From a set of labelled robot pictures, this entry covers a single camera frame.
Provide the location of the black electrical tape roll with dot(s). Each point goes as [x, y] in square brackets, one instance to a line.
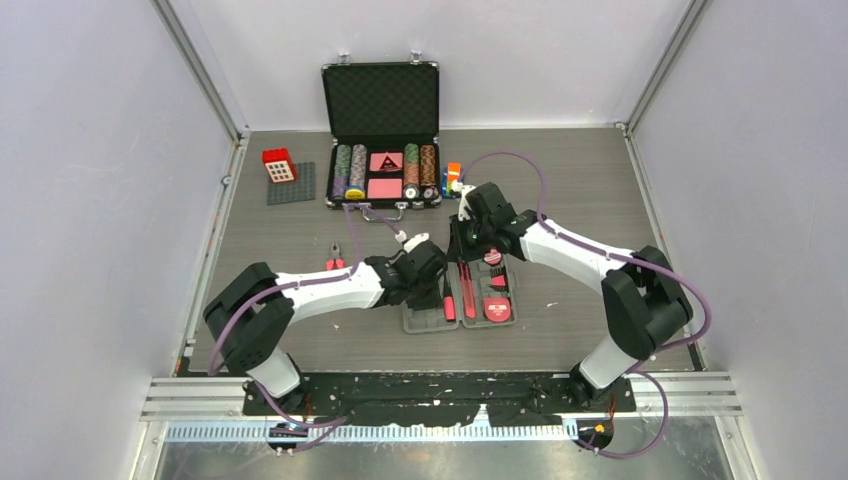
[493, 257]

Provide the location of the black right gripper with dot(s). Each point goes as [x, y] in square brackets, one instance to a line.
[458, 251]

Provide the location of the grey plastic tool case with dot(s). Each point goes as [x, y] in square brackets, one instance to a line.
[474, 295]

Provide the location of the red triangle dealer button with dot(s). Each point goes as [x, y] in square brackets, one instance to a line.
[386, 162]

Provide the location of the red handled screwdriver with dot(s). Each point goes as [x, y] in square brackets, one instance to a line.
[448, 303]

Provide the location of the green red chip row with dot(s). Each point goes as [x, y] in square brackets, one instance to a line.
[411, 171]

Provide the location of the red toy brick door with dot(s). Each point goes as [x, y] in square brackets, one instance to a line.
[279, 166]

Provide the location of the blue orange chip row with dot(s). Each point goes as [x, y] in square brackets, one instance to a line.
[356, 187]

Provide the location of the brown black chip row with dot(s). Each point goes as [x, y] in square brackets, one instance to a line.
[428, 171]

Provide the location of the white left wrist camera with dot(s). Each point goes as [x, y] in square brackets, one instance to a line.
[409, 242]

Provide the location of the red black pliers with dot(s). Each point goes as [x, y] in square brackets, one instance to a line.
[335, 260]

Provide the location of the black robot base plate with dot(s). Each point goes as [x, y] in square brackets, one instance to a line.
[438, 399]

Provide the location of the red card deck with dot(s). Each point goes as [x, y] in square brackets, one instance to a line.
[384, 188]

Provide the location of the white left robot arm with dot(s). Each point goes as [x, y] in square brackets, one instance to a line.
[249, 317]

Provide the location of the black poker chip case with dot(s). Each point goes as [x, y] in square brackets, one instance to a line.
[384, 106]

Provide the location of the red black bit holder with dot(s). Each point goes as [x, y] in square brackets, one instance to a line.
[499, 279]

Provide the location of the red tape measure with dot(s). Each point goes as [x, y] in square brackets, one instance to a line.
[497, 309]

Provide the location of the purple green chip row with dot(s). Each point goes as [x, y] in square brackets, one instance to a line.
[342, 169]

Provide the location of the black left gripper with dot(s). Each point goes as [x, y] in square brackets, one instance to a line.
[429, 302]

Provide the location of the dark grey brick baseplate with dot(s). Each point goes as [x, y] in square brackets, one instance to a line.
[301, 190]

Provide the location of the colourful toy brick stack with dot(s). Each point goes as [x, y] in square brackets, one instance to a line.
[450, 175]

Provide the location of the red black utility knife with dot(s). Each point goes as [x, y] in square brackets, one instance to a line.
[469, 302]

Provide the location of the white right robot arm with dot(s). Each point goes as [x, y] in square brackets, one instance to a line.
[644, 301]

